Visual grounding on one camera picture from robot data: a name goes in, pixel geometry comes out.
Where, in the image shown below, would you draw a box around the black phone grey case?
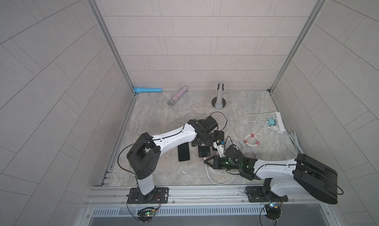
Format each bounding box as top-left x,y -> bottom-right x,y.
177,142 -> 190,162

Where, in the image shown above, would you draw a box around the white charger plug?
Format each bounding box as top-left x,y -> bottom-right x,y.
269,125 -> 279,132

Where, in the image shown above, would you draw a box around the green circuit board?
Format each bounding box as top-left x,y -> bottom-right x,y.
137,207 -> 158,223
265,205 -> 281,221

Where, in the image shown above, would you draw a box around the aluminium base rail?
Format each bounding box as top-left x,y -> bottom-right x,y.
83,184 -> 331,221

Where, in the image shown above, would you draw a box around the white power strip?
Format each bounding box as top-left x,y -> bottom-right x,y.
273,112 -> 285,134

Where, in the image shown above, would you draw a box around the grey tube on black base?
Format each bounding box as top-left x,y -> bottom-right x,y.
211,82 -> 226,111

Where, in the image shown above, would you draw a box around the blue flashlight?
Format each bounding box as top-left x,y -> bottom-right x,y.
133,88 -> 162,93

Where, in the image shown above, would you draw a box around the teal charger plug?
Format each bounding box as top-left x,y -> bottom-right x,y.
267,119 -> 276,126

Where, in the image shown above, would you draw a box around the white cable of phone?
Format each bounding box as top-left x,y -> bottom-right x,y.
224,136 -> 259,162
182,170 -> 208,178
205,163 -> 236,185

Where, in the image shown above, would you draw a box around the black phone pink case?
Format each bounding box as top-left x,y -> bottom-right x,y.
197,146 -> 211,158
212,130 -> 225,151

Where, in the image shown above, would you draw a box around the right green circuit board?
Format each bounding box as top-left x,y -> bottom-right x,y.
265,205 -> 281,221

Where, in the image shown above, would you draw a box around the white coiled cable red ties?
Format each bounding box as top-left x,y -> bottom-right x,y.
233,113 -> 274,148

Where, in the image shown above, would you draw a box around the left green circuit board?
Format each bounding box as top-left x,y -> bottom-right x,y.
137,207 -> 158,223

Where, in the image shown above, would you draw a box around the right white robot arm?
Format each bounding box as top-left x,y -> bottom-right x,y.
204,147 -> 343,204

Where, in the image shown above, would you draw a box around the glitter microphone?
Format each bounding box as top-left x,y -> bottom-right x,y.
167,86 -> 188,106

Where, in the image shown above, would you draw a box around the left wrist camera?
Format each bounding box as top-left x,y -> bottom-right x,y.
202,116 -> 218,132

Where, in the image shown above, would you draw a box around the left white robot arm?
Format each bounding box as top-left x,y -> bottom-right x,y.
126,116 -> 218,203

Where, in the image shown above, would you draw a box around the white power strip cord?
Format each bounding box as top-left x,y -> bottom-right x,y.
285,130 -> 306,160

